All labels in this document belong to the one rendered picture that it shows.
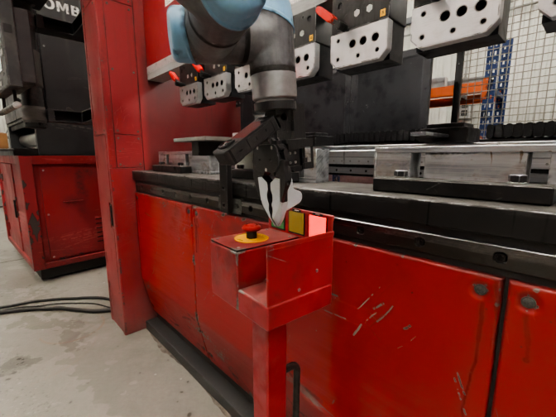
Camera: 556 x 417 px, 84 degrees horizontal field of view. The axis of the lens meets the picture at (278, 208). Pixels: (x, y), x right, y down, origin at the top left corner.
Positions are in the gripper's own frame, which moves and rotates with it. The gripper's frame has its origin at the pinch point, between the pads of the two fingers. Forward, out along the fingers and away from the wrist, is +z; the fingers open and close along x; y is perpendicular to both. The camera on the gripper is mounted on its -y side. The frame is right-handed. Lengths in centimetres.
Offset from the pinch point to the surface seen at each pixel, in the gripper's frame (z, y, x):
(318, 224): 2.9, 9.8, -1.5
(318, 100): -30, 82, 65
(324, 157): -7.8, 33.7, 18.4
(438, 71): -89, 437, 173
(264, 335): 24.2, -2.0, 3.3
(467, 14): -33, 34, -17
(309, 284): 12.2, 3.6, -4.7
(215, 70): -40, 28, 65
